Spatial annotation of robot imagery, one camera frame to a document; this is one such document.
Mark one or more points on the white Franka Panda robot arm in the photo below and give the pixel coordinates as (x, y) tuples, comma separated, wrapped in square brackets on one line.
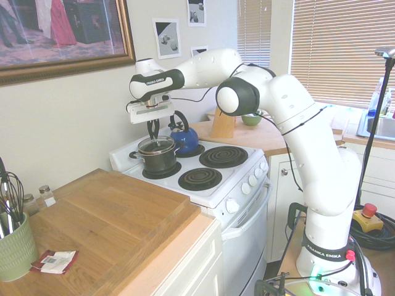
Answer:
[(321, 172)]

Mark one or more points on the black coil burner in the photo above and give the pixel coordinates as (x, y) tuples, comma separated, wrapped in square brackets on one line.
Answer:
[(200, 179), (197, 151), (223, 156), (148, 175)]

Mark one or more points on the clear dish soap bottle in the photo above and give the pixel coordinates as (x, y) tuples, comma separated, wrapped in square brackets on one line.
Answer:
[(376, 97)]

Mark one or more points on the wooden knife block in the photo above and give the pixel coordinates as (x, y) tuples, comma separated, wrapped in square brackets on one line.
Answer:
[(222, 124)]

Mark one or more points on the large wooden cutting board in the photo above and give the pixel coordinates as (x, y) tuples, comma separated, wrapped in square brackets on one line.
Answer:
[(123, 222)]

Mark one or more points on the grey camera on stand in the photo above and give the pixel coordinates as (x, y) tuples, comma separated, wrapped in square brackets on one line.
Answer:
[(385, 51)]

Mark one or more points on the green ribbed utensil holder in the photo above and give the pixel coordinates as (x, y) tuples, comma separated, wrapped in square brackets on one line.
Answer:
[(15, 249)]

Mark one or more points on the black cooking pot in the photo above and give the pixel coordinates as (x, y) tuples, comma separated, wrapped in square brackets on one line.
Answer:
[(157, 161)]

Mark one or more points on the red and white packet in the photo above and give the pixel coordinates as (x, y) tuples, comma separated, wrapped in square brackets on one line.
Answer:
[(54, 261)]

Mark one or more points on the narrow wooden window blind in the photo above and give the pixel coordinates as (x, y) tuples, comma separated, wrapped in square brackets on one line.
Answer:
[(253, 31)]

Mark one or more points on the steel sink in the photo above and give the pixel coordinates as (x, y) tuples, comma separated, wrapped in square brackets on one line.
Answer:
[(378, 123)]

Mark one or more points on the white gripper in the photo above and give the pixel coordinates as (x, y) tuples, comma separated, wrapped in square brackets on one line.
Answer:
[(151, 112)]

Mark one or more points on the glass spice jar metal cap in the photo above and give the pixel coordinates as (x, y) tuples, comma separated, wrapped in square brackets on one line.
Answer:
[(30, 203)]

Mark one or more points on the grey paper print on wall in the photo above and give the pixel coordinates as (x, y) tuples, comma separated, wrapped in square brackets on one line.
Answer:
[(166, 38), (197, 50), (196, 12)]

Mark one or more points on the metal cabinet knob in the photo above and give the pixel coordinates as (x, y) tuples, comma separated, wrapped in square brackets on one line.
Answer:
[(284, 171)]

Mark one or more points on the clear bottle with pump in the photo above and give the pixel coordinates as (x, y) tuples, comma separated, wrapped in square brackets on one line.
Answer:
[(388, 101)]

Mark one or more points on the green bowl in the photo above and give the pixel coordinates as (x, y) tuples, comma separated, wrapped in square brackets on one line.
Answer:
[(250, 120)]

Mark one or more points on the gold framed painting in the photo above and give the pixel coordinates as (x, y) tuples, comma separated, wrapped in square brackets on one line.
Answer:
[(61, 34)]

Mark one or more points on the black clamp with screw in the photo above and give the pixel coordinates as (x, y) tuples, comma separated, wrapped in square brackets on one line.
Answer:
[(271, 285)]

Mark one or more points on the black and green clamp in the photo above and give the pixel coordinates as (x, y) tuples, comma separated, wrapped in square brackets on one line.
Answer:
[(296, 212)]

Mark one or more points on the white electric stove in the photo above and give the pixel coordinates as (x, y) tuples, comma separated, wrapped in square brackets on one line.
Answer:
[(240, 216)]

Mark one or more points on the yellow emergency stop red button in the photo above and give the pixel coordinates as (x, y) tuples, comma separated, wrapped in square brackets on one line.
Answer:
[(368, 217)]

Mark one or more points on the white cabinet beside stove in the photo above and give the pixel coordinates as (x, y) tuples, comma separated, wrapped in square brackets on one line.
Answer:
[(197, 265)]

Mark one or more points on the wide wooden window blind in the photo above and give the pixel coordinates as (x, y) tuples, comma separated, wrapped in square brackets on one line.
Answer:
[(339, 49)]

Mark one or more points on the white stove knob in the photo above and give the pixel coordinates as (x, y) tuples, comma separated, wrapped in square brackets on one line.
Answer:
[(258, 172), (252, 180), (263, 166), (246, 188), (231, 205)]

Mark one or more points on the glass spice jar white label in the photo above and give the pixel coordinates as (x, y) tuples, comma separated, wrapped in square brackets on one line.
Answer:
[(47, 195)]

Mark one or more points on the black camera stand pole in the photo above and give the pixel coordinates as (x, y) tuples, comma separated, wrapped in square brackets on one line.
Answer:
[(371, 129)]

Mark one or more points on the white cabinet with metal knob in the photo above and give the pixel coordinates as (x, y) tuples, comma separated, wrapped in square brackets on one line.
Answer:
[(281, 216)]

